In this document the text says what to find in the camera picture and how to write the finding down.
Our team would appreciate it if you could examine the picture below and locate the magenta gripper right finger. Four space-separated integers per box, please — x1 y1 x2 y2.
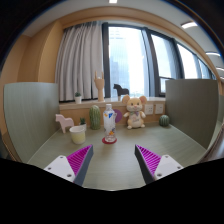
135 145 183 184

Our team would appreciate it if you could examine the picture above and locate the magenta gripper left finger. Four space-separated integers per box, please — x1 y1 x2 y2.
44 145 93 186

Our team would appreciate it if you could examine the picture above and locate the clear plastic water bottle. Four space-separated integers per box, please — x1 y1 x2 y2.
103 104 116 142

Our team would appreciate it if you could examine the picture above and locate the pale yellow cup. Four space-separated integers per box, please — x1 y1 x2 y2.
69 126 85 144

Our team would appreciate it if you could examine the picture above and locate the red round coaster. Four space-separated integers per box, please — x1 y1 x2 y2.
102 137 117 144

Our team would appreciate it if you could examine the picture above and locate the pink wooden horse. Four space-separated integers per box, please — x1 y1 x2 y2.
56 114 74 133

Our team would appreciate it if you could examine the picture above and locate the round green cactus ornament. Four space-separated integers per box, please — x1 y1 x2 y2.
159 115 170 127

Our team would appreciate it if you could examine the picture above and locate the small potted plant on desk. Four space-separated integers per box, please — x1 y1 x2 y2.
79 117 87 131

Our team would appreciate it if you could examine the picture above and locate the tall green cactus ornament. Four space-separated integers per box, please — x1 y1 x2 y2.
89 105 101 130

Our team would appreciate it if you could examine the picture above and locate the beige plush mouse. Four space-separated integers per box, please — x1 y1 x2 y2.
122 95 147 129

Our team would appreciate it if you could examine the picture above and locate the potted plant on sill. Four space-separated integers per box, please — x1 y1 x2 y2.
75 92 82 104

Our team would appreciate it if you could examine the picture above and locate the left green desk partition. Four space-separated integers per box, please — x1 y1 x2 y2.
3 82 60 162

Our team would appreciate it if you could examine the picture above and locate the green desk partition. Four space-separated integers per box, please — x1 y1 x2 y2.
165 79 219 148
3 82 60 162

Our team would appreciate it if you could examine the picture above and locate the right green desk partition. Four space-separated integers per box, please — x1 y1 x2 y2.
165 79 219 148

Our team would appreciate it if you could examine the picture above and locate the black horse figurine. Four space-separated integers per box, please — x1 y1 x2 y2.
113 84 129 100

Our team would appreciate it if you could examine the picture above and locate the wooden hand model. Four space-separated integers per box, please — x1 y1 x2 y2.
94 74 105 102

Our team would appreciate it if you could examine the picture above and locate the grey curtain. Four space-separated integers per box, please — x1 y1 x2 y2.
55 21 103 101

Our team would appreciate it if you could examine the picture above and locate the white wall socket left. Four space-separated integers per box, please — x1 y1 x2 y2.
145 104 154 115

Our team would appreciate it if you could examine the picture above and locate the white wall socket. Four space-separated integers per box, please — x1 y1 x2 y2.
155 104 164 114
145 104 154 115

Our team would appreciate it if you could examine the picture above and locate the white wall socket right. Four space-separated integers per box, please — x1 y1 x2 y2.
155 104 164 114

